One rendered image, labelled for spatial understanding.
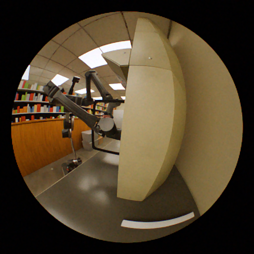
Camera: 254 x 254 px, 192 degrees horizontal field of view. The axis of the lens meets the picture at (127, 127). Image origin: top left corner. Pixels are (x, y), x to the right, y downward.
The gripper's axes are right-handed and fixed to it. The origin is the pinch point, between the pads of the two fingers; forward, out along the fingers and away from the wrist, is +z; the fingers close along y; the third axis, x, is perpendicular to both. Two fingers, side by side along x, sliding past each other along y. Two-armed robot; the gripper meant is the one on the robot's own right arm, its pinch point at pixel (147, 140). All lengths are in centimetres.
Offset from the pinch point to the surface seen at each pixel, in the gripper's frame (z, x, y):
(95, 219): -11.6, 25.6, -30.6
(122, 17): -41, -144, -22
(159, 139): -1.2, -5.1, -17.7
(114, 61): -15.7, -24.2, -17.4
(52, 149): -195, 97, 32
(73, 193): -25.5, 26.5, -24.5
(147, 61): -6.4, -24.1, -17.9
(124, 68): -12.4, -21.9, -16.1
